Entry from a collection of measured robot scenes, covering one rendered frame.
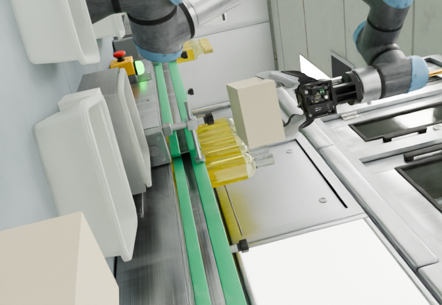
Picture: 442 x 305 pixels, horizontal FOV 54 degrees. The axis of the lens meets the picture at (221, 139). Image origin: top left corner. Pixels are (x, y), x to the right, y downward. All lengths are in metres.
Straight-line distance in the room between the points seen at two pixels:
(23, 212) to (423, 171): 1.13
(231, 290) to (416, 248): 0.47
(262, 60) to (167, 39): 6.48
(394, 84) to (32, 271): 0.78
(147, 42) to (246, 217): 0.51
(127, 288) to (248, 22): 6.66
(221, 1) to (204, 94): 6.37
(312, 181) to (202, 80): 6.20
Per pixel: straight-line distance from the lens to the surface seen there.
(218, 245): 0.85
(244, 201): 1.23
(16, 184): 0.51
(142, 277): 0.81
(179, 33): 1.07
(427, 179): 1.37
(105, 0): 0.97
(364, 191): 1.23
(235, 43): 7.31
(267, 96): 0.86
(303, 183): 1.27
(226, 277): 0.79
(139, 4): 0.98
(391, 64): 0.99
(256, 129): 0.86
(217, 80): 7.43
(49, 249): 0.41
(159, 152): 1.09
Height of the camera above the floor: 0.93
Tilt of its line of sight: 4 degrees up
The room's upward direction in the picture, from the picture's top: 76 degrees clockwise
